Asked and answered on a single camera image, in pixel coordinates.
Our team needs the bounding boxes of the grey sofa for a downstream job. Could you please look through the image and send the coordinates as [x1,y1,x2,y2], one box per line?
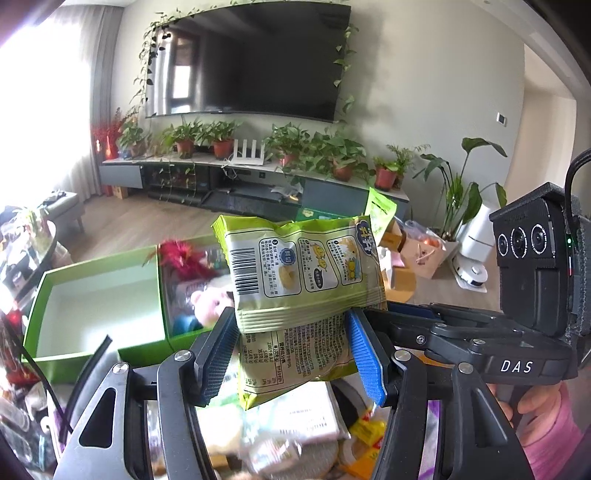
[44,191,85,232]

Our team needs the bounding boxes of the white router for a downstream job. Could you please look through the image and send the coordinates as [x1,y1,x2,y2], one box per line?
[231,138,265,165]

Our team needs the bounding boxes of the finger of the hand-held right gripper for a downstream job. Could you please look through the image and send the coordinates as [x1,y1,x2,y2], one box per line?
[385,302,504,326]
[390,318,490,370]

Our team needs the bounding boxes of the small potted plant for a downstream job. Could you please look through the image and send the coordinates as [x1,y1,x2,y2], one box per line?
[23,208,51,250]

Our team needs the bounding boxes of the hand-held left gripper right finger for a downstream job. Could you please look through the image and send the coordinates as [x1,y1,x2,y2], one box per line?
[345,308,536,480]

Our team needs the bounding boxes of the green box with toys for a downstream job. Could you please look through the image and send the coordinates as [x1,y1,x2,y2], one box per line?
[156,233,245,354]

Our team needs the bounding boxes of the potted green plant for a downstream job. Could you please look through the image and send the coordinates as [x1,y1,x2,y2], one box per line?
[309,131,371,182]
[161,120,200,160]
[198,120,242,160]
[117,117,149,158]
[372,145,417,191]
[263,122,311,168]

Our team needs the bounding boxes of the large leafy floor plant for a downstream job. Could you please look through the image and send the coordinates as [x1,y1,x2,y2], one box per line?
[412,137,509,243]

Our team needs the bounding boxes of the open cardboard box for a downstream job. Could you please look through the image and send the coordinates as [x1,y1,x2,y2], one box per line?
[399,220,448,279]

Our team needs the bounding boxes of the pink plush toy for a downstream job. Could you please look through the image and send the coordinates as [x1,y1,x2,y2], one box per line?
[191,288,235,328]

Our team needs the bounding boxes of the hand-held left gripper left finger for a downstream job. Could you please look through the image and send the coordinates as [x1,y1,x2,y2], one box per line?
[53,307,241,480]

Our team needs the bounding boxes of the green snack bag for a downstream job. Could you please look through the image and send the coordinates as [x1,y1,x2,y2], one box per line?
[211,215,389,411]

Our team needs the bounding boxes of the white tissue packet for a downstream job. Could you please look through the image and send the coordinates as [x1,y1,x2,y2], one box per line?
[245,392,352,446]

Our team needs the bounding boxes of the yellow snack bag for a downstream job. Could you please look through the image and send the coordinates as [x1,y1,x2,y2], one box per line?
[348,406,391,478]

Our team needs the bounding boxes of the red feather toy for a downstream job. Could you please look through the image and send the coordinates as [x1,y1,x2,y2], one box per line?
[158,239,206,281]

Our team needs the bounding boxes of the grey curtain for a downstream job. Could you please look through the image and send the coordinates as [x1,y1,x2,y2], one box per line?
[46,4,125,204]

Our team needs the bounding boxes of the black wall television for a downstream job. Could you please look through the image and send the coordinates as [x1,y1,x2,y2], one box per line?
[145,4,352,123]

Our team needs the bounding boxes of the black cable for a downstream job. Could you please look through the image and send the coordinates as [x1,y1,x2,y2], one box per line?
[563,150,591,217]

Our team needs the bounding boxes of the green standing pouch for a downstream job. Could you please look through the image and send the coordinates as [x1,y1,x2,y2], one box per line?
[365,187,398,241]

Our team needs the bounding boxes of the white robot vacuum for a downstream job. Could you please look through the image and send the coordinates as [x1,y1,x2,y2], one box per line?
[452,258,491,292]

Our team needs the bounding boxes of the person's right hand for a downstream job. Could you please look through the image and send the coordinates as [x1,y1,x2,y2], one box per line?
[489,381,573,446]

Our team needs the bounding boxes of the red flowers in vase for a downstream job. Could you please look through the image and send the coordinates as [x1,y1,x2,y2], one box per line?
[91,108,127,160]

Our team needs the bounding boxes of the trailing vine plant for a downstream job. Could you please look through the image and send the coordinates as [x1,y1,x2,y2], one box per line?
[131,4,185,116]
[332,23,360,121]

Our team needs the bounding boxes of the white robot vacuum dock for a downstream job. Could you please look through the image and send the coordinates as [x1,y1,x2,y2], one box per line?
[459,200,504,261]

